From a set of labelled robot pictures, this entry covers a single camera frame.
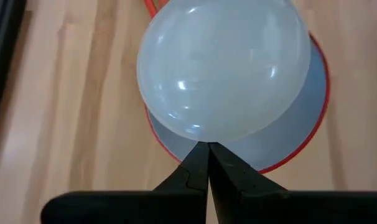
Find white globe lightbulb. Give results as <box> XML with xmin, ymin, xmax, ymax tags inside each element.
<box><xmin>136</xmin><ymin>0</ymin><xmax>312</xmax><ymax>143</ymax></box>

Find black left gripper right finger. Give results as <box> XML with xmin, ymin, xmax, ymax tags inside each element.
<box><xmin>208</xmin><ymin>142</ymin><xmax>377</xmax><ymax>224</ymax></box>

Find red desk lamp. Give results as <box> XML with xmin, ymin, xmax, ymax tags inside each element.
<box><xmin>143</xmin><ymin>0</ymin><xmax>332</xmax><ymax>175</ymax></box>

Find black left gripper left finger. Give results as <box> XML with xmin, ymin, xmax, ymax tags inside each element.
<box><xmin>40</xmin><ymin>141</ymin><xmax>210</xmax><ymax>224</ymax></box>

